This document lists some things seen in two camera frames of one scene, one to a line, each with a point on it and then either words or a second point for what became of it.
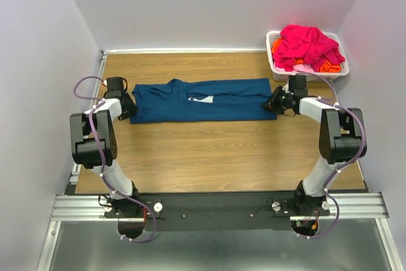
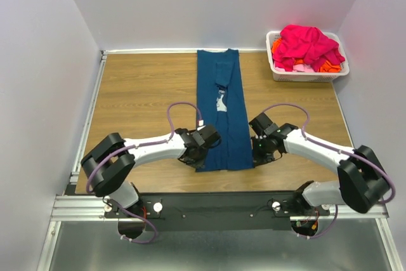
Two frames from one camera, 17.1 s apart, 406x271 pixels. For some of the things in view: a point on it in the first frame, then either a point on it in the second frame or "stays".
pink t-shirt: x=307 y=43 stays
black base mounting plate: x=214 y=211 stays
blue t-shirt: x=203 y=100 → x=221 y=103
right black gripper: x=271 y=105 → x=259 y=159
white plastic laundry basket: x=277 y=75 stays
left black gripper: x=134 y=108 → x=199 y=164
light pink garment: x=302 y=68 stays
